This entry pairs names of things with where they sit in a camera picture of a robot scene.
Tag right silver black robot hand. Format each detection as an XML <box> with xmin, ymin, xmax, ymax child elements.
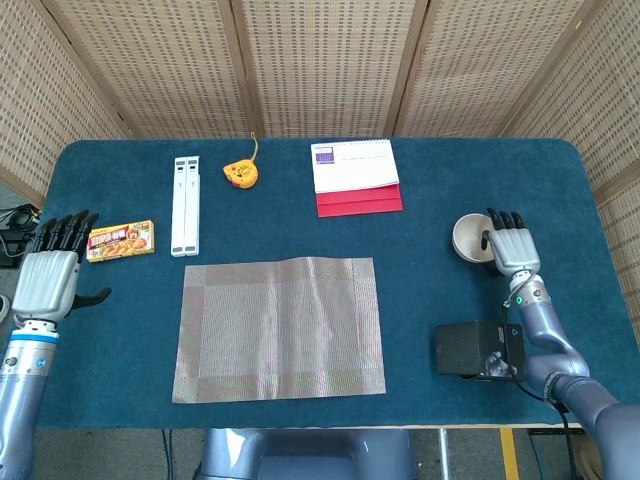
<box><xmin>479</xmin><ymin>207</ymin><xmax>544</xmax><ymax>277</ymax></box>

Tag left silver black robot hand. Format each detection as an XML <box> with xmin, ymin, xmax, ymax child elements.
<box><xmin>10</xmin><ymin>209</ymin><xmax>113</xmax><ymax>324</ymax></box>

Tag white bowl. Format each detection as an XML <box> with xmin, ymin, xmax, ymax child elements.
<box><xmin>452</xmin><ymin>212</ymin><xmax>497</xmax><ymax>264</ymax></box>

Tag gray woven placemat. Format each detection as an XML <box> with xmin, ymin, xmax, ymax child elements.
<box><xmin>171</xmin><ymin>256</ymin><xmax>388</xmax><ymax>404</ymax></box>

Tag yellow curry roux box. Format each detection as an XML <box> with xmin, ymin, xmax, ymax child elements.
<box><xmin>85</xmin><ymin>219</ymin><xmax>156</xmax><ymax>265</ymax></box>

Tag black cardboard box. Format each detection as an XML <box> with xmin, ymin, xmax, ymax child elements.
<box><xmin>433</xmin><ymin>320</ymin><xmax>527</xmax><ymax>382</ymax></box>

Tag white folding stand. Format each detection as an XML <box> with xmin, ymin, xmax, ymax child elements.
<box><xmin>170</xmin><ymin>155</ymin><xmax>202</xmax><ymax>258</ymax></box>

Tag woven bamboo screen panel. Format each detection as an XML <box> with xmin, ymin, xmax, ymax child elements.
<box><xmin>232</xmin><ymin>0</ymin><xmax>431</xmax><ymax>140</ymax></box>
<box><xmin>502</xmin><ymin>0</ymin><xmax>640</xmax><ymax>326</ymax></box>
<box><xmin>42</xmin><ymin>0</ymin><xmax>261</xmax><ymax>140</ymax></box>
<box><xmin>0</xmin><ymin>0</ymin><xmax>129</xmax><ymax>206</ymax></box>
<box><xmin>384</xmin><ymin>0</ymin><xmax>601</xmax><ymax>139</ymax></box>

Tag white red desk calendar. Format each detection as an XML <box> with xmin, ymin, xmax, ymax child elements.
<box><xmin>310</xmin><ymin>138</ymin><xmax>405</xmax><ymax>219</ymax></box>

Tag metal table leg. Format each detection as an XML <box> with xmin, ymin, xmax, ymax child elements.
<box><xmin>438</xmin><ymin>428</ymin><xmax>450</xmax><ymax>480</ymax></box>

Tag yellow tape measure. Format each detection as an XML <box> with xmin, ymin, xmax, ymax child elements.
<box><xmin>222</xmin><ymin>131</ymin><xmax>261</xmax><ymax>192</ymax></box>

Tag blue-gray robot torso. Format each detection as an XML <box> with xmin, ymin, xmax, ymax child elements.
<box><xmin>192</xmin><ymin>427</ymin><xmax>417</xmax><ymax>480</ymax></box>

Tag floor cables and adapters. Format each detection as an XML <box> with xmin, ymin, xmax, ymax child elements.
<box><xmin>0</xmin><ymin>202</ymin><xmax>41</xmax><ymax>269</ymax></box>

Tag black floor cable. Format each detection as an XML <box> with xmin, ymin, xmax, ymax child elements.
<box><xmin>160</xmin><ymin>428</ymin><xmax>175</xmax><ymax>480</ymax></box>

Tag blue floor cable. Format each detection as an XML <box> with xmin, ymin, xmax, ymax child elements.
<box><xmin>528</xmin><ymin>430</ymin><xmax>544</xmax><ymax>480</ymax></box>

